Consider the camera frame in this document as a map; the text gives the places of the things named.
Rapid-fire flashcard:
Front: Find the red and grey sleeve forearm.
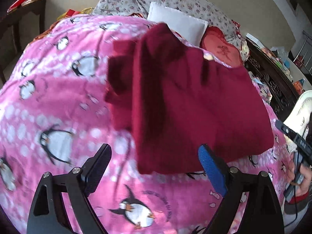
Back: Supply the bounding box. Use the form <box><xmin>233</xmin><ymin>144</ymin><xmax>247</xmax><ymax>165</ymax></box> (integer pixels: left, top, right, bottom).
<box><xmin>284</xmin><ymin>191</ymin><xmax>309</xmax><ymax>215</ymax></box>

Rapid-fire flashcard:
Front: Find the dark wooden headboard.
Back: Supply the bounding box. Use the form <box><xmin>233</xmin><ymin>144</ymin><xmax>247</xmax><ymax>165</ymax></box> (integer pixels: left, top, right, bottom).
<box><xmin>245</xmin><ymin>40</ymin><xmax>299</xmax><ymax>121</ymax></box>

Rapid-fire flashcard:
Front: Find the floral quilt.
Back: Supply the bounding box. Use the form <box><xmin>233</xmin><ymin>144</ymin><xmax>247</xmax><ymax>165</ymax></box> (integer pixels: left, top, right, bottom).
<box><xmin>92</xmin><ymin>0</ymin><xmax>250</xmax><ymax>61</ymax></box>

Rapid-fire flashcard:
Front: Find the pink penguin blanket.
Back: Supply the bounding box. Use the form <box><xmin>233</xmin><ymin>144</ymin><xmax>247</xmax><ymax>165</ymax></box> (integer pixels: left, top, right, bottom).
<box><xmin>1</xmin><ymin>15</ymin><xmax>290</xmax><ymax>233</ymax></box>

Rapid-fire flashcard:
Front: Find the dark wooden side table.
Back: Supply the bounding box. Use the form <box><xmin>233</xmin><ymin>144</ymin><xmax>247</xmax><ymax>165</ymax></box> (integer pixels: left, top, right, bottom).
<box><xmin>1</xmin><ymin>0</ymin><xmax>47</xmax><ymax>84</ymax></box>

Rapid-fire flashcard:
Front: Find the dark red fleece garment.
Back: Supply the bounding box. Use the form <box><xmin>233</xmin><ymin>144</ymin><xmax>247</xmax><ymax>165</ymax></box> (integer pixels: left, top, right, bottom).
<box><xmin>105</xmin><ymin>23</ymin><xmax>274</xmax><ymax>174</ymax></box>

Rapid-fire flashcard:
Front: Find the white pillow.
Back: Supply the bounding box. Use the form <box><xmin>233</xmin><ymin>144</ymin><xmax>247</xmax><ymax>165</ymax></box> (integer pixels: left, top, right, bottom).
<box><xmin>147</xmin><ymin>2</ymin><xmax>208</xmax><ymax>47</ymax></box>

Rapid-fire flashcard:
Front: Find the red heart cushion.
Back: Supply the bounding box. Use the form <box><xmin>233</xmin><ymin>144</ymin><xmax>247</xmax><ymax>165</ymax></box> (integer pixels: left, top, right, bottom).
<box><xmin>200</xmin><ymin>27</ymin><xmax>243</xmax><ymax>68</ymax></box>

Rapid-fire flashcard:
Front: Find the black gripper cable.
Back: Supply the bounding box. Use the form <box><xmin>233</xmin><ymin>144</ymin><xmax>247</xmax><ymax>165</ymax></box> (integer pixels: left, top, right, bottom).
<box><xmin>282</xmin><ymin>151</ymin><xmax>303</xmax><ymax>229</ymax></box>

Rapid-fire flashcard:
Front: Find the person right hand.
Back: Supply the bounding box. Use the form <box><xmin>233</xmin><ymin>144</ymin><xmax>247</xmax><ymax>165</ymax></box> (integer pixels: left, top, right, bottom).
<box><xmin>286</xmin><ymin>161</ymin><xmax>312</xmax><ymax>197</ymax></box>

